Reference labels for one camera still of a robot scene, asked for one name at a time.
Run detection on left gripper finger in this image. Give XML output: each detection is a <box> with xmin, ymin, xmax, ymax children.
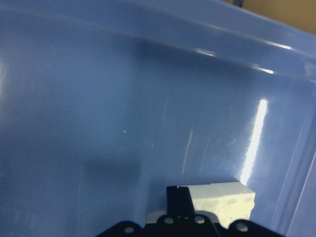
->
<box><xmin>166</xmin><ymin>186</ymin><xmax>195</xmax><ymax>218</ymax></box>

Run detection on blue plastic tray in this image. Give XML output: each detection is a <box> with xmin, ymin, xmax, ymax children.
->
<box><xmin>0</xmin><ymin>0</ymin><xmax>316</xmax><ymax>237</ymax></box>

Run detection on white block robot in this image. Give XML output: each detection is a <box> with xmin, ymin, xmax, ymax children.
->
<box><xmin>188</xmin><ymin>183</ymin><xmax>224</xmax><ymax>218</ymax></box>
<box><xmin>210</xmin><ymin>182</ymin><xmax>256</xmax><ymax>228</ymax></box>

